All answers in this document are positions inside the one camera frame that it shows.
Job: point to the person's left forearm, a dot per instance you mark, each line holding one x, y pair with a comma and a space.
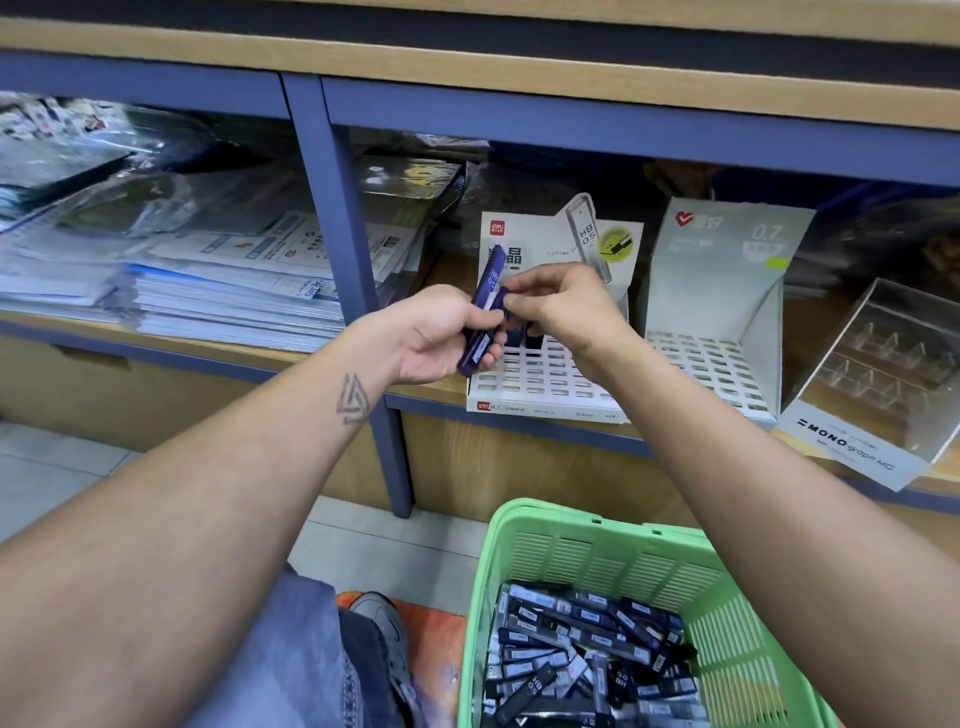
180, 555

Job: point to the grey sneaker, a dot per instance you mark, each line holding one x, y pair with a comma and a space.
387, 660

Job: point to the green plastic basket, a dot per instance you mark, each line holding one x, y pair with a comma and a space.
630, 548

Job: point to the pale green display box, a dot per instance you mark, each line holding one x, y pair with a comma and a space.
728, 270

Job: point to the white display box red label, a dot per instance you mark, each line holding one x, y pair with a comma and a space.
548, 383

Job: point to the pile of lead cases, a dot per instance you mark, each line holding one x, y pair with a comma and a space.
593, 660

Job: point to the person's right forearm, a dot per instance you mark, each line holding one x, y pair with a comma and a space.
795, 555

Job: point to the colourful printed mat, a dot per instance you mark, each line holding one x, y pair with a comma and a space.
443, 668

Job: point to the stack of wrapped paper packs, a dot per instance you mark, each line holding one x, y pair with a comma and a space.
225, 263

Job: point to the person's right hand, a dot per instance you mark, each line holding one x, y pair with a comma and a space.
578, 308

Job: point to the clear plastic display box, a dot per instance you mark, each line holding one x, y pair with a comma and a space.
878, 383

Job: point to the person's left hand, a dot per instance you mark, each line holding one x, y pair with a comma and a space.
420, 338

